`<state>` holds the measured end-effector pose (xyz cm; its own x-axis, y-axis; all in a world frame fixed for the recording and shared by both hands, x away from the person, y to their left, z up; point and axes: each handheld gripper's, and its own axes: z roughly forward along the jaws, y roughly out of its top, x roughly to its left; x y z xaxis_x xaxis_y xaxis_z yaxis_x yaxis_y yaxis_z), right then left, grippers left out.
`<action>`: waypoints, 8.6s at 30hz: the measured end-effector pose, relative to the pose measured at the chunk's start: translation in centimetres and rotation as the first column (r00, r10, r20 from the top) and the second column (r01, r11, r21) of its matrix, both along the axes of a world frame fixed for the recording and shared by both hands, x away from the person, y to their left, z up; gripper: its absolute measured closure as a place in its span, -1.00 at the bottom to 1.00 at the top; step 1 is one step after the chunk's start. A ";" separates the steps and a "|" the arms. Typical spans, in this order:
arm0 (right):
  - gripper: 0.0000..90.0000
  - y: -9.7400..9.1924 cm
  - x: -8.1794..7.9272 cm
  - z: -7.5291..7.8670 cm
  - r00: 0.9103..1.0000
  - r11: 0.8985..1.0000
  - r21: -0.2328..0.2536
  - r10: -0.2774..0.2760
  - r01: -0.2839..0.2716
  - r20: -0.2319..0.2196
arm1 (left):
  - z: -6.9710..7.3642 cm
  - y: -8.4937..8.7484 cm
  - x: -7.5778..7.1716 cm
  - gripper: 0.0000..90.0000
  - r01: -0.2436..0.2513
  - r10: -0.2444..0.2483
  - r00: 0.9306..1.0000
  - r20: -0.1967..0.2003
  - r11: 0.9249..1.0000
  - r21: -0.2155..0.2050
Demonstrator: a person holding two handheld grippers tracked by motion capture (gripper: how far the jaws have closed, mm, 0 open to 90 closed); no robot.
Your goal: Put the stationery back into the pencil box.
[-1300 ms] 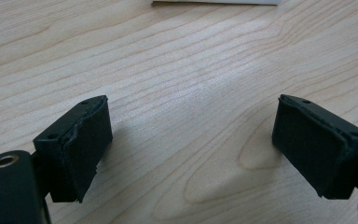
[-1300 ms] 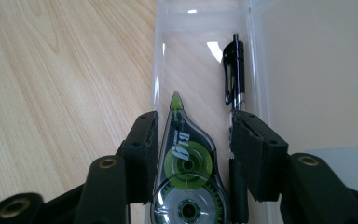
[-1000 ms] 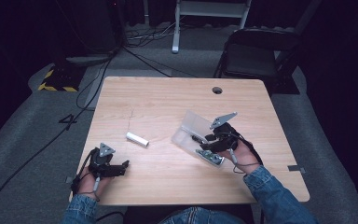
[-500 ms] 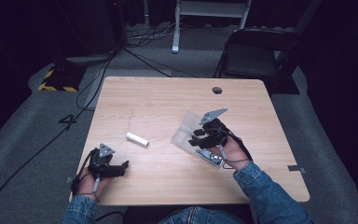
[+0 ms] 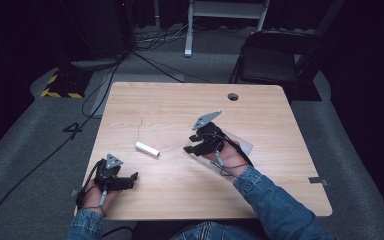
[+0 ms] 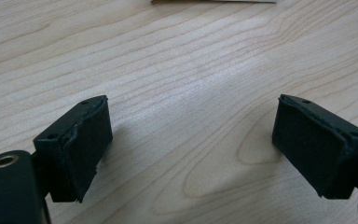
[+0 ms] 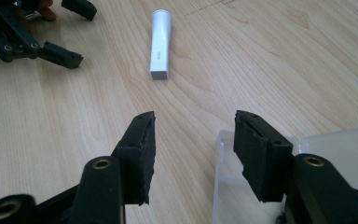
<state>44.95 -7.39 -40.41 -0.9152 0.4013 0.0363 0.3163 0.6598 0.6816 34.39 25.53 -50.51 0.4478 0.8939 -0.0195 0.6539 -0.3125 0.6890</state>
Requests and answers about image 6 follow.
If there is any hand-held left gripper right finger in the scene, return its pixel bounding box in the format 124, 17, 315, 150
271, 93, 358, 200

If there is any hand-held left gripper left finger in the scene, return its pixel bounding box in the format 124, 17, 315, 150
33, 94, 114, 203

